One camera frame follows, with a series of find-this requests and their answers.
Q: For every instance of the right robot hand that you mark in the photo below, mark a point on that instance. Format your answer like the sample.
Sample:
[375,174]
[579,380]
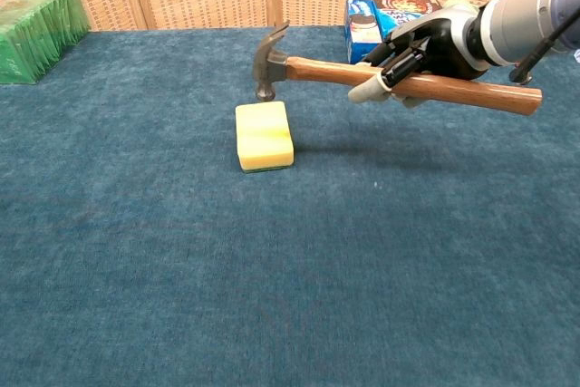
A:
[441,47]

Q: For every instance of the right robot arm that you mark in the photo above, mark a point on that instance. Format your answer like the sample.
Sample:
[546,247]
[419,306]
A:
[530,20]

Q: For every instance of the yellow sponge with green base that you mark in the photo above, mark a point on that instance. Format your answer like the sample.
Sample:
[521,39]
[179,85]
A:
[263,135]

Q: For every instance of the blue Oreo cookie box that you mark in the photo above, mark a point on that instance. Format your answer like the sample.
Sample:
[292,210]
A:
[360,29]

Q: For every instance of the blue and brown snack box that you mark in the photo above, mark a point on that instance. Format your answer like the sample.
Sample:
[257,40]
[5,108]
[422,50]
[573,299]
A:
[399,13]

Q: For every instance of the green plastic-wrapped package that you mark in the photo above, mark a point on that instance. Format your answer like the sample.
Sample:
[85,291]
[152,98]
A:
[36,29]

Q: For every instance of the teal tablecloth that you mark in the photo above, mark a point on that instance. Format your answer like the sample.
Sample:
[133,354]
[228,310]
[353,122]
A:
[272,246]

